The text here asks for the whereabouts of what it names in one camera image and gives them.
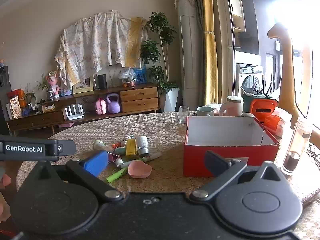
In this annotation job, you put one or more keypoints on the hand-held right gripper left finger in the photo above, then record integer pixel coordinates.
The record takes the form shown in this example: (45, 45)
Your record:
(96, 162)

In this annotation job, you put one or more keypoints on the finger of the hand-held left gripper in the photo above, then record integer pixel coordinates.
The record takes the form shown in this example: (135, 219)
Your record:
(67, 147)

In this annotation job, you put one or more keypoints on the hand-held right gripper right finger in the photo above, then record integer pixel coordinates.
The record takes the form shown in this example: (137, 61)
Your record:
(217, 160)

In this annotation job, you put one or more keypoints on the pale green capped tube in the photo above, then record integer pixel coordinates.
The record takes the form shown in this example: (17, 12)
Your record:
(102, 145)

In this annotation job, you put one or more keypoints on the white rabbit figurine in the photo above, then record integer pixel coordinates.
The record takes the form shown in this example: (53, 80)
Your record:
(119, 162)

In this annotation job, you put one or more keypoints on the lime green marker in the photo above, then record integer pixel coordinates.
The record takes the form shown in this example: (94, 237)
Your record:
(117, 175)

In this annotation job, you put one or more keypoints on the orange small toy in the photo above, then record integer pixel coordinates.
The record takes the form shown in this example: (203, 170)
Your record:
(116, 145)

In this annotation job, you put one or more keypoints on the teal small toy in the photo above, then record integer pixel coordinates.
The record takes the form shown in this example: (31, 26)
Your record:
(120, 150)

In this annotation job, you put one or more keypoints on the red cardboard box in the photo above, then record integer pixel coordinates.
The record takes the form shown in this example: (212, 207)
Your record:
(225, 132)

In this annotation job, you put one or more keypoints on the yellow small box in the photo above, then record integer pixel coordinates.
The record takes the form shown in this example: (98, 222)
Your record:
(131, 147)

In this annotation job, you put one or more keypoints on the pink pig figurine blue hat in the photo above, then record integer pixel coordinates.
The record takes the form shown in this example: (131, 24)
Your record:
(128, 137)

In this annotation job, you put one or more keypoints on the pink heart-shaped dish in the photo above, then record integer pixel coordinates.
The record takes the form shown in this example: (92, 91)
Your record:
(140, 169)

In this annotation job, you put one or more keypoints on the grey marker pen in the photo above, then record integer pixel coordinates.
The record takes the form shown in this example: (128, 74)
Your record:
(142, 159)

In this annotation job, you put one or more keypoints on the silver white tube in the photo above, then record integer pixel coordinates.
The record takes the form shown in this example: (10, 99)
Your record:
(143, 145)

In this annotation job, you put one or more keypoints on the person's left hand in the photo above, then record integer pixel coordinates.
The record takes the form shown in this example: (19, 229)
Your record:
(4, 181)

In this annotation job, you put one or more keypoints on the white router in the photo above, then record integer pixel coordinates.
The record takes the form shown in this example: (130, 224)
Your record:
(74, 112)

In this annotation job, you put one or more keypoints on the printed snack box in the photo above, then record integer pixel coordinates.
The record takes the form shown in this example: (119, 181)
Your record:
(15, 108)

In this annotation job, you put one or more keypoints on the mint green mug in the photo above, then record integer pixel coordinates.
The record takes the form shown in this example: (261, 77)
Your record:
(205, 111)

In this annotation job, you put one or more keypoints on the pink toy case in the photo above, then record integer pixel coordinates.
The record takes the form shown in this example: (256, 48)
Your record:
(100, 106)

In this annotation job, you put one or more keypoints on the orange box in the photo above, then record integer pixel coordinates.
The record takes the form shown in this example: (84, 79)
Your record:
(17, 95)

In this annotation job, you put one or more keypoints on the beige round object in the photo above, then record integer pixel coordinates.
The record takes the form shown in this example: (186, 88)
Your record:
(248, 115)

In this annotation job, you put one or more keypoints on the black tall appliance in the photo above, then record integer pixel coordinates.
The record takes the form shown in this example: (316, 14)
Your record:
(4, 97)

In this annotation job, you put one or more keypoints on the pink white jug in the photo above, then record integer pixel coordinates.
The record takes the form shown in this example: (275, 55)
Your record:
(232, 106)

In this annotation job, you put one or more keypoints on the clear drinking glass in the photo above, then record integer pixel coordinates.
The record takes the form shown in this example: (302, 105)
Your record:
(184, 115)

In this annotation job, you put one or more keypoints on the purple kettlebell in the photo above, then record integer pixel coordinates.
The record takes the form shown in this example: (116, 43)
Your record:
(113, 105)

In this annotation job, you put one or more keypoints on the framed picture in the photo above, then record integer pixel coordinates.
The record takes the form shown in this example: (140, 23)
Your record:
(83, 86)

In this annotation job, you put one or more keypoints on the pink doll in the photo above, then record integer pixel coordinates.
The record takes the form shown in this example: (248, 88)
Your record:
(53, 85)

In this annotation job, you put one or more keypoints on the orange plastic pack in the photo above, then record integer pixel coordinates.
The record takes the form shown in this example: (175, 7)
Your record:
(273, 125)

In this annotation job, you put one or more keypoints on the small plant in vase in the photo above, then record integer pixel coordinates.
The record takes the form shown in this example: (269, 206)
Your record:
(44, 85)

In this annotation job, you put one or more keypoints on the orange green container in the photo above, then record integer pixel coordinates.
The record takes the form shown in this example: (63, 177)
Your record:
(262, 107)

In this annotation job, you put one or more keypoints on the black speaker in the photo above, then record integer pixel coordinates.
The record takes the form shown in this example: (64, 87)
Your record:
(102, 82)

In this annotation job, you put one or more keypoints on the wooden tv cabinet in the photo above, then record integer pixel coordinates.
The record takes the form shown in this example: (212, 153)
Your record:
(138, 100)

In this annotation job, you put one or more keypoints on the clear glass bottle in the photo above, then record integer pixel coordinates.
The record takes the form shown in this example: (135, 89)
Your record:
(296, 150)

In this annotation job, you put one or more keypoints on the washing machine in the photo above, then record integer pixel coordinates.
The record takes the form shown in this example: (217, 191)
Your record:
(250, 80)

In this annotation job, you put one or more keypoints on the clear plastic bag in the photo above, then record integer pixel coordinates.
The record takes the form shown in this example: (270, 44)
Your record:
(127, 77)

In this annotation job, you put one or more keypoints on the black eyeglasses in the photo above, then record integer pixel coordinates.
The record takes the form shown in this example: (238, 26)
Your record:
(313, 153)

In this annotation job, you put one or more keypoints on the floral cream sheet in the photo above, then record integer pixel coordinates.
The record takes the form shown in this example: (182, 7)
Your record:
(97, 45)

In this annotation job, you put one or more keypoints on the white standing air conditioner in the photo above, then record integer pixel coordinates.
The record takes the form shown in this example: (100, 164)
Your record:
(188, 50)

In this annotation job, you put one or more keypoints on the yellow curtain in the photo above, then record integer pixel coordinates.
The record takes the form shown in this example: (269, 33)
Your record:
(209, 42)

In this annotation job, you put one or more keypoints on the green potted plant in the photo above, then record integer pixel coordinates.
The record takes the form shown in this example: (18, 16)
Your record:
(160, 37)

